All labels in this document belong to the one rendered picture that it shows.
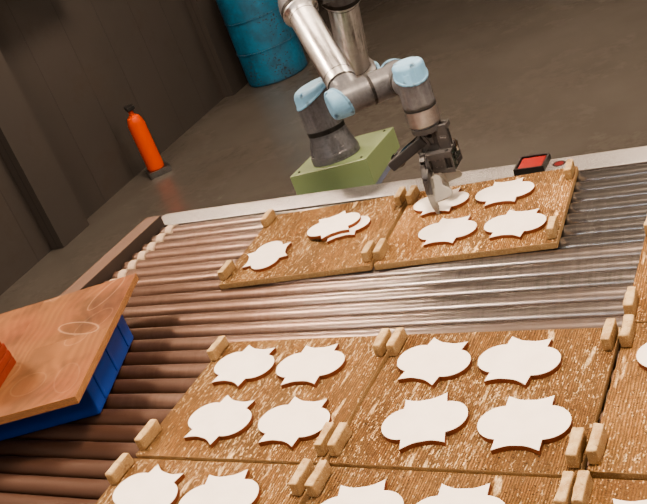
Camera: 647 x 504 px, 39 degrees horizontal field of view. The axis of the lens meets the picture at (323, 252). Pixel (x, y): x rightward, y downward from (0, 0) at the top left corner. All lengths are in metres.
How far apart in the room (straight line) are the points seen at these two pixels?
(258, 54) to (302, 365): 6.23
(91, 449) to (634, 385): 1.03
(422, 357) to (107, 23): 5.68
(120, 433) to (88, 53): 5.13
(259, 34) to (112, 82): 1.49
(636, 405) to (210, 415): 0.76
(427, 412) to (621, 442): 0.32
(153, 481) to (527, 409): 0.65
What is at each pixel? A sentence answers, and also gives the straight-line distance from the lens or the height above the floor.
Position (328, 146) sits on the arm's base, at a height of 1.00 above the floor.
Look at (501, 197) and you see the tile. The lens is 2.11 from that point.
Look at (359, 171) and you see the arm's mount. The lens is 2.61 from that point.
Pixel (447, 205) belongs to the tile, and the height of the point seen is 0.95.
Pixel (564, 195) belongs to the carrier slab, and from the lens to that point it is 2.06.
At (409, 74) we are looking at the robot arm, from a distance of 2.03.
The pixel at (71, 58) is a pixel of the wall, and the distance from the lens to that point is 6.66.
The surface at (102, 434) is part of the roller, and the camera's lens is 1.91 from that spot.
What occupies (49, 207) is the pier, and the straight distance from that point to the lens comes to 6.05.
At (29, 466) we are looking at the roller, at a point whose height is 0.92.
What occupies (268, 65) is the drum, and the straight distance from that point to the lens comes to 7.85.
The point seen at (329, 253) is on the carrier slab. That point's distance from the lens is 2.14.
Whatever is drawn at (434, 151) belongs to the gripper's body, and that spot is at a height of 1.08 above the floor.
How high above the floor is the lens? 1.83
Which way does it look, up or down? 24 degrees down
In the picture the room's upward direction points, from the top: 21 degrees counter-clockwise
